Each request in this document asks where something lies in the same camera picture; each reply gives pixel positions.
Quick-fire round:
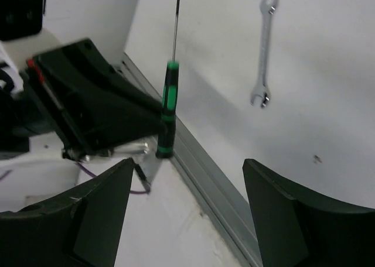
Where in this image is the silver wrench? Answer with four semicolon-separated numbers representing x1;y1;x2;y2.
250;0;279;109

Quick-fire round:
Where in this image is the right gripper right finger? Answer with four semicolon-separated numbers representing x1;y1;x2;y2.
243;159;374;266

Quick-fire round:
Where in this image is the aluminium front rail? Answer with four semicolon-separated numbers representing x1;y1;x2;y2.
120;52;264;267

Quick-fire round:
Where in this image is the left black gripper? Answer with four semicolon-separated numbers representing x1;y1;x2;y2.
1;38;164;159

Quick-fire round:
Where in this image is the medium green black screwdriver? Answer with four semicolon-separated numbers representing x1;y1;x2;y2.
156;0;180;159

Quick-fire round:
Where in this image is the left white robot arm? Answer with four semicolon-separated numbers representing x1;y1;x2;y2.
1;0;166;161

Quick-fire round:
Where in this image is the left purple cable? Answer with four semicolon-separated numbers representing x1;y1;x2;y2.
0;161;153;195

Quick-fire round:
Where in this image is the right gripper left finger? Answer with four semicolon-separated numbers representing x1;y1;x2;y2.
1;158;134;266

